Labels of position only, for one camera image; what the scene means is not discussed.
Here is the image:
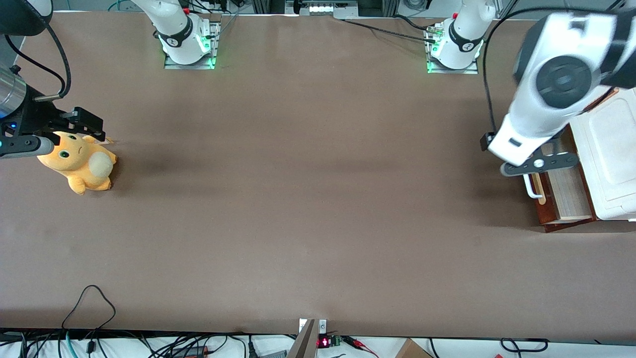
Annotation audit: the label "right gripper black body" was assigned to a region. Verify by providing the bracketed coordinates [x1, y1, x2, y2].
[19, 87, 68, 137]

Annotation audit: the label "white drawer handle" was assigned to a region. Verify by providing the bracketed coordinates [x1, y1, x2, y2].
[523, 171, 544, 200]

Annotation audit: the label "dark wood drawer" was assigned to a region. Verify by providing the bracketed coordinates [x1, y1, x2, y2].
[534, 126, 598, 234]

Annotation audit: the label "white drawer cabinet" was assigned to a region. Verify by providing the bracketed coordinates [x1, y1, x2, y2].
[568, 87, 636, 222]

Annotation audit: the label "orange plush toy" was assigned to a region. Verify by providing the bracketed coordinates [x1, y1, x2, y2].
[36, 130, 118, 196]

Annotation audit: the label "copper strip on cabinet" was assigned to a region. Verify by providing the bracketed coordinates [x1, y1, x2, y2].
[581, 88, 620, 113]

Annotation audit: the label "black power adapter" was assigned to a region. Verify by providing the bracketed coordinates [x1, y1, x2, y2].
[171, 345, 210, 358]

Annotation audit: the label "white power strip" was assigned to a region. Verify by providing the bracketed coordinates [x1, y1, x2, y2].
[285, 0, 359, 18]

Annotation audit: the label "brown cardboard box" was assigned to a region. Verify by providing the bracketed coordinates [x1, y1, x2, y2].
[395, 338, 434, 358]

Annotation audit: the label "red clip leads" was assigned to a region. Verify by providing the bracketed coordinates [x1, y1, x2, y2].
[342, 337, 379, 357]

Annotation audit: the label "grey metal beam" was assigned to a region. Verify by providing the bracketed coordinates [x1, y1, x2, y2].
[286, 319, 319, 358]

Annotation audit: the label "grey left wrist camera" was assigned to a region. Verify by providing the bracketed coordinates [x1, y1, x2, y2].
[499, 153, 580, 178]

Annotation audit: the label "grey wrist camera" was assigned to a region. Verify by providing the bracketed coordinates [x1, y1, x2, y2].
[499, 153, 580, 178]
[0, 135, 55, 159]

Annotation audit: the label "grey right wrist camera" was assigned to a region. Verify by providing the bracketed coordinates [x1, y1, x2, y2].
[0, 135, 55, 159]

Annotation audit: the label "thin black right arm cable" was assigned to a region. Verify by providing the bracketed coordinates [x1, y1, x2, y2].
[4, 34, 67, 84]

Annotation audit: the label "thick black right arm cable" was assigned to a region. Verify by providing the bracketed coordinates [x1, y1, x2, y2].
[34, 22, 72, 103]

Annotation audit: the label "light wood handle strip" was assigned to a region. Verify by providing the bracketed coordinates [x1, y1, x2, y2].
[532, 173, 547, 206]

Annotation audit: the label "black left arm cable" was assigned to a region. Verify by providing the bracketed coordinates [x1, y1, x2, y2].
[482, 6, 553, 135]

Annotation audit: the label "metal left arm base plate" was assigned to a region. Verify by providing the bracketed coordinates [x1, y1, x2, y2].
[426, 24, 479, 76]

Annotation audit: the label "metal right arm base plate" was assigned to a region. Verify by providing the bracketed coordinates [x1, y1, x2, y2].
[163, 20, 222, 71]

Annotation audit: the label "long black table cable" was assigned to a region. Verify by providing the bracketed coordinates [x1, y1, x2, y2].
[342, 18, 438, 44]

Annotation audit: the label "black flat looped cable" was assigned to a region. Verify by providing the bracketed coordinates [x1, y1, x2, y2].
[500, 338, 550, 353]

